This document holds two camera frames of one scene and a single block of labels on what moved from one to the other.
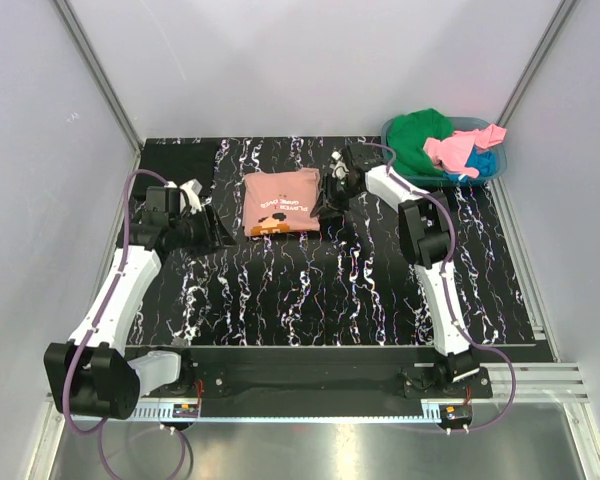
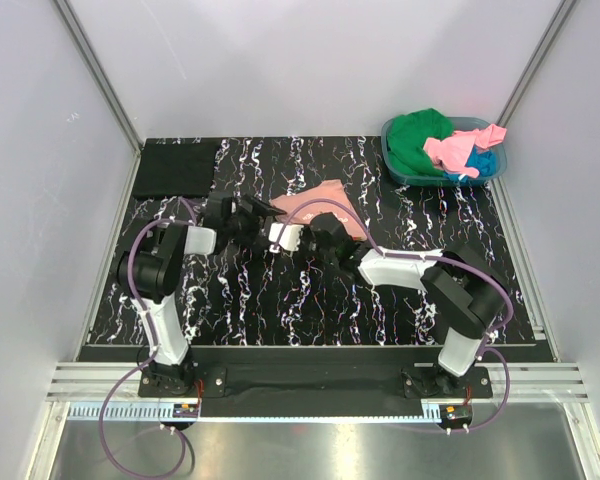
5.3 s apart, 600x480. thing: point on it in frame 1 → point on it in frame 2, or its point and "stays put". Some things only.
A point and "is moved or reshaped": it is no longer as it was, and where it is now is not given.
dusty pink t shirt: (278, 202) is moved or reshaped
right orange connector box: (456, 414) stays put
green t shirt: (407, 135) stays put
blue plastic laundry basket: (459, 124) stays put
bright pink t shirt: (453, 153) stays put
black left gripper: (216, 231) → (256, 218)
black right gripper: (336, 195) → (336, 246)
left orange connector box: (185, 410) stays put
